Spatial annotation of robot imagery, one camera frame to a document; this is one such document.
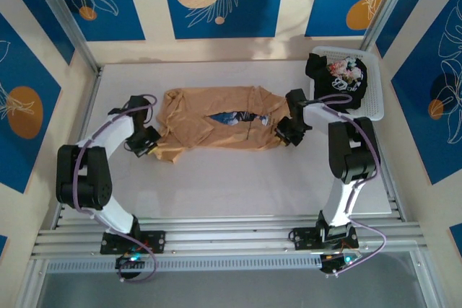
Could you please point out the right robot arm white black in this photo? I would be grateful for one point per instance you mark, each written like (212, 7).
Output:
(317, 113)

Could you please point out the aluminium corner post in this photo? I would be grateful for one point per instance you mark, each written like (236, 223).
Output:
(388, 5)
(68, 19)

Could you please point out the blue floral wall poster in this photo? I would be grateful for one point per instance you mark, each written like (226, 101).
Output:
(108, 1)
(29, 8)
(422, 1)

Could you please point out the blue poster cream circle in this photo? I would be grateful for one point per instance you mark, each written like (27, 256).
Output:
(223, 1)

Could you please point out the aluminium frame rails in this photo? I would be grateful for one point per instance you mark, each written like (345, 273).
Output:
(231, 232)

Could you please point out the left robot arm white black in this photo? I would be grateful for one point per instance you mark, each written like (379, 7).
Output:
(108, 131)

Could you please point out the blue poster orange circle fern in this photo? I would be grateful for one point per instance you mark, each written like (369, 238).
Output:
(339, 1)

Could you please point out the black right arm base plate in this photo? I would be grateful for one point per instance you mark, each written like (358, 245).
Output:
(305, 237)

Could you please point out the black floral print t-shirt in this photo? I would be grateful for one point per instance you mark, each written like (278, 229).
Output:
(325, 84)

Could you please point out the white plastic basket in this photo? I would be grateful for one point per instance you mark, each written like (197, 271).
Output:
(374, 81)

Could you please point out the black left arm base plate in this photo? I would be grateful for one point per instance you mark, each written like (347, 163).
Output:
(155, 241)

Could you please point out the tan t-shirt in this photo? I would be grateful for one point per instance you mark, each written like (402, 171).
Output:
(223, 138)

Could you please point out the blue poster dark circle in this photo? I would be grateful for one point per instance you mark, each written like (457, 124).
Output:
(429, 117)

